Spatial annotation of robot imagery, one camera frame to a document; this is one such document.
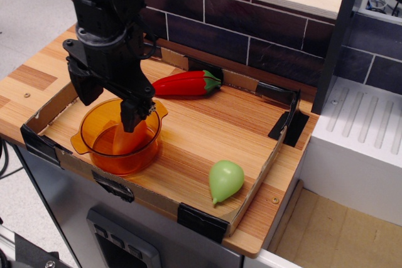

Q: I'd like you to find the green toy pear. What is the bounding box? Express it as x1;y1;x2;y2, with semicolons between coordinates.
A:
209;160;244;205

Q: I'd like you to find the red toy chili pepper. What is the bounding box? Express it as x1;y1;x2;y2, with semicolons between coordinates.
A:
153;70;222;97

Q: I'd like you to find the white toy sink drainboard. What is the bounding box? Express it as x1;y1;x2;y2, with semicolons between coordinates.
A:
300;78;401;225

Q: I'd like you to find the black cable on floor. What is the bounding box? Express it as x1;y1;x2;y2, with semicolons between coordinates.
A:
0;139;24;181

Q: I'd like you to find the dark grey vertical post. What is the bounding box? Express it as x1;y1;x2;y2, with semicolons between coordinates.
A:
312;0;356;115

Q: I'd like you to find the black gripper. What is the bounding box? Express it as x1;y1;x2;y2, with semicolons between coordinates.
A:
63;26;155;132

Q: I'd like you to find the cardboard fence with black tape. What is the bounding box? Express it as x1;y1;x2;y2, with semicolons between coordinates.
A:
21;40;316;252

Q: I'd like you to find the grey oven control panel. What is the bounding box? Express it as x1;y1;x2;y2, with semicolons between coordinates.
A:
87;209;161;268

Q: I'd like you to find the transparent orange plastic pot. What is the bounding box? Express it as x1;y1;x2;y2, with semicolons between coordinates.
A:
70;99;168;176

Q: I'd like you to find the orange toy carrot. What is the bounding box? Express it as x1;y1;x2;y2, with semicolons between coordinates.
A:
112;121;147;155

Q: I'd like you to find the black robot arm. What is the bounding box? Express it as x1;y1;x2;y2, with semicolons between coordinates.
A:
63;0;157;132

